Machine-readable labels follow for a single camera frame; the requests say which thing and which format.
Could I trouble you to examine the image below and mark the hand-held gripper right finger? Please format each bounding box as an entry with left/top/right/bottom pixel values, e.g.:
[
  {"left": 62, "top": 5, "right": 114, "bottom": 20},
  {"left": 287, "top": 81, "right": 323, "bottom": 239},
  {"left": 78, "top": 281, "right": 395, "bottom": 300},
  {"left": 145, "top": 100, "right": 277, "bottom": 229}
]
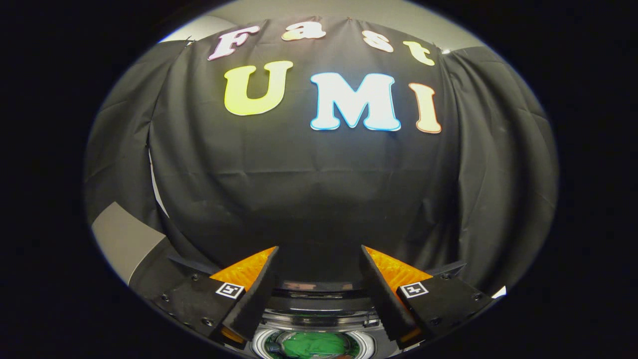
[{"left": 360, "top": 245, "right": 494, "bottom": 350}]

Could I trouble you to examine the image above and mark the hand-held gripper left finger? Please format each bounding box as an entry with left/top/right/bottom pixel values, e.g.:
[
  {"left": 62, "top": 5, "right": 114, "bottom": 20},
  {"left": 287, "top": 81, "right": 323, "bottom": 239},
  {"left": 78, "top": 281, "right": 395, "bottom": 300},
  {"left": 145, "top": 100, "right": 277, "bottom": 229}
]
[{"left": 154, "top": 246, "right": 280, "bottom": 345}]

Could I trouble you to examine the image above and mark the dark grey washing machine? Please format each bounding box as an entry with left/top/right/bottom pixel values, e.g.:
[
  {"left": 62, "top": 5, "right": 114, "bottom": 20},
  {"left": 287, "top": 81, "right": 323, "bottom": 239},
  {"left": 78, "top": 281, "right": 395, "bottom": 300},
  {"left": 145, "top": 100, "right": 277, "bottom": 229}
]
[{"left": 249, "top": 279, "right": 395, "bottom": 359}]

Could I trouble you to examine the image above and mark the green polo shirt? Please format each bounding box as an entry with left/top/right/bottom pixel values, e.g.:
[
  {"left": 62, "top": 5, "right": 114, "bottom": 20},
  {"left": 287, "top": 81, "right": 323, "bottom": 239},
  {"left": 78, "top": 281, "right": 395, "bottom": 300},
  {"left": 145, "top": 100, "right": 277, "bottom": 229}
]
[{"left": 282, "top": 332, "right": 350, "bottom": 359}]

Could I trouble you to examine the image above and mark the black backdrop cloth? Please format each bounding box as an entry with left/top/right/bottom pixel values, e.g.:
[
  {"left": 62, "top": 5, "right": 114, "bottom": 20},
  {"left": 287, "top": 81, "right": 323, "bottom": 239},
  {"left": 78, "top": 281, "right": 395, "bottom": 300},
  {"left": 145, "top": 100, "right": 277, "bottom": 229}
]
[{"left": 84, "top": 17, "right": 559, "bottom": 296}]

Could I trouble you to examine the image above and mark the grey cabinet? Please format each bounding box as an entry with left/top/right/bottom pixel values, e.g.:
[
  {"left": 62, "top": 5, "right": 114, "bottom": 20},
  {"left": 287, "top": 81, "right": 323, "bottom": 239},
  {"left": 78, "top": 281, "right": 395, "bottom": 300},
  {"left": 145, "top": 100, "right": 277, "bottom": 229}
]
[{"left": 91, "top": 202, "right": 210, "bottom": 301}]

